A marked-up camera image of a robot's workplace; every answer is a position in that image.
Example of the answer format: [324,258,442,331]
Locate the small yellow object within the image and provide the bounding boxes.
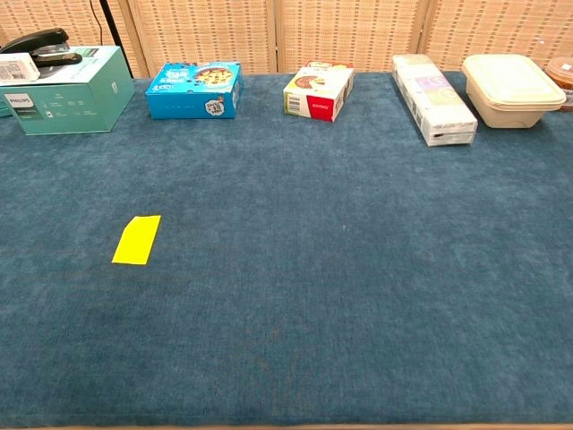
[111,215,162,266]

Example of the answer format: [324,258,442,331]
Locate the blue felt table cover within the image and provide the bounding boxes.
[0,71,573,427]

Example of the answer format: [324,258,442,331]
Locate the white red cake mix box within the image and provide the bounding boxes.
[282,60,355,123]

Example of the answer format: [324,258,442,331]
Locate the blue cookie box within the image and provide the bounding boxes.
[145,61,244,121]

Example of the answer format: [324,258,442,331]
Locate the long white tissue pack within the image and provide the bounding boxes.
[391,54,479,148]

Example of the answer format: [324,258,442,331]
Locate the woven bamboo folding screen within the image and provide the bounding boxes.
[0,0,573,80]

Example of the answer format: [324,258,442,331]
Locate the teal Philips box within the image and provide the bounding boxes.
[0,45,136,136]

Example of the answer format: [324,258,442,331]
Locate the black tripod stand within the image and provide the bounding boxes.
[98,0,135,79]

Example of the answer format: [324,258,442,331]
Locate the beige lidded food container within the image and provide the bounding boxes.
[461,53,568,130]

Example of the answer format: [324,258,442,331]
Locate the black stapler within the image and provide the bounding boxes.
[0,27,84,69]

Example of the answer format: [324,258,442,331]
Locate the small white box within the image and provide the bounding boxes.
[0,52,40,87]

